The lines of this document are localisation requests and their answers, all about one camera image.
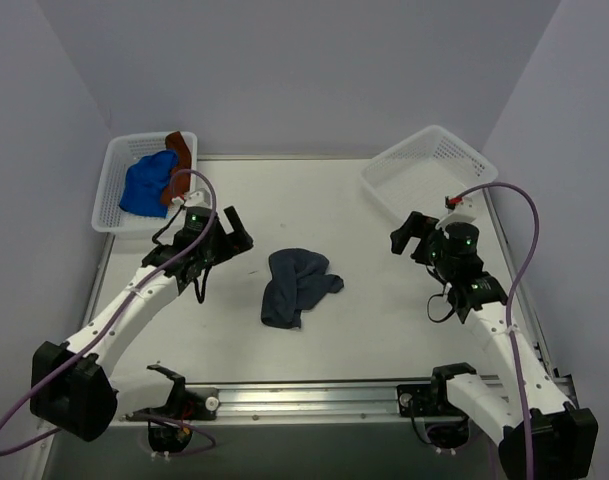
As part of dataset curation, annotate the dark navy towel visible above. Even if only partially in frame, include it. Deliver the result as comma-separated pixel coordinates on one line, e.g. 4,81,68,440
260,248,344,330

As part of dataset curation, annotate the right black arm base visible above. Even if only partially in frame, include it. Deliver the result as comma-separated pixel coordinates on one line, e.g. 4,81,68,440
396,363,477,454

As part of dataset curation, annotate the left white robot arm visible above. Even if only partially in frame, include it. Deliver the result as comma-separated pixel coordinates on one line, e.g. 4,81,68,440
30,206,253,442

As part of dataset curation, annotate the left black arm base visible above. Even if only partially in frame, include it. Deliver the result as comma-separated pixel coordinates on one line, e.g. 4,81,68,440
127,364,220,460

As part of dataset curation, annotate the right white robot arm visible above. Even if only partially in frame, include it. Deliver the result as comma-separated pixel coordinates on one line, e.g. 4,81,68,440
390,211,598,479

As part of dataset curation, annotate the right white plastic basket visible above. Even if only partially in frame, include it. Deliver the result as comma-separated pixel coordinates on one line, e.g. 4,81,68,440
360,125,498,223

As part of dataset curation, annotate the white plastic basket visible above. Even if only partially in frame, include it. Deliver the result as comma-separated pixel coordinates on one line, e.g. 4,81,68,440
360,125,498,223
91,131,198,238

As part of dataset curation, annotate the brown towel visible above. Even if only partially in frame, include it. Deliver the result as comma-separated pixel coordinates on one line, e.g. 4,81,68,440
160,131,192,207

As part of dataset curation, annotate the bright blue towel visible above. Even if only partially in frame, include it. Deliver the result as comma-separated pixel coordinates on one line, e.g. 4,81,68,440
119,150,179,218

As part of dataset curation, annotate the left white plastic basket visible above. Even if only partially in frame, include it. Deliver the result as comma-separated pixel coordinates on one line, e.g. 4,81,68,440
91,131,198,238

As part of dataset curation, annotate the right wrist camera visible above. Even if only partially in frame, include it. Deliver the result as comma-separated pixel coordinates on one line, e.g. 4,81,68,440
443,196,477,225

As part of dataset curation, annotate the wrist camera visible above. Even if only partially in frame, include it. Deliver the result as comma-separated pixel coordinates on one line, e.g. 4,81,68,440
443,196,477,225
172,188,212,208

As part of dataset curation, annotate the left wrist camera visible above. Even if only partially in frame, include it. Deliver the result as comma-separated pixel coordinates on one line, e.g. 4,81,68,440
172,188,212,208

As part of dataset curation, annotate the aluminium front rail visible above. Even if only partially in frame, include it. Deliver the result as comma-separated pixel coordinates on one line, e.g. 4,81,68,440
37,377,580,429

